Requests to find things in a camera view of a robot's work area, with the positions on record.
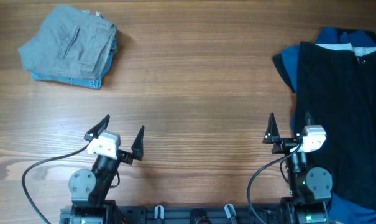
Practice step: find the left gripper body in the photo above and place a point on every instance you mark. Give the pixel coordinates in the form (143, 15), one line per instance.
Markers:
(125, 157)

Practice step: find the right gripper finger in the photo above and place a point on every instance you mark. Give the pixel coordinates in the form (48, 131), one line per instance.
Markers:
(271, 135)
(308, 119)

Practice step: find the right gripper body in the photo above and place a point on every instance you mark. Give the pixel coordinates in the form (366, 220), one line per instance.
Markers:
(283, 145)

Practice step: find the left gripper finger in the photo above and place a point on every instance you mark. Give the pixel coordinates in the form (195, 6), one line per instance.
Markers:
(138, 145)
(95, 131)

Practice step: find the black shorts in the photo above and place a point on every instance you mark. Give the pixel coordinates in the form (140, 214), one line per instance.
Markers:
(337, 88)

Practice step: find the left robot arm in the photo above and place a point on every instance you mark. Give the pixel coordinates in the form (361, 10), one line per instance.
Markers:
(89, 187)

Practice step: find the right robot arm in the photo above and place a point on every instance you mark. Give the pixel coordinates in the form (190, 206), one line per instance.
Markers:
(310, 186)

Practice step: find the blue folded denim shorts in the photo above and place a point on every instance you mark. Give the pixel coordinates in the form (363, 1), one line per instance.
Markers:
(94, 84)

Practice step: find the blue polo shirt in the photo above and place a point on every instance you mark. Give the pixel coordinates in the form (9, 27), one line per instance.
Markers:
(286, 63)

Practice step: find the grey folded shorts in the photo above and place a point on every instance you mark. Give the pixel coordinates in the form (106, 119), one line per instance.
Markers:
(70, 43)

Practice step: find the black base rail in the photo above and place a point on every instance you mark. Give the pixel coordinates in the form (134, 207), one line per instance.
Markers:
(267, 213)

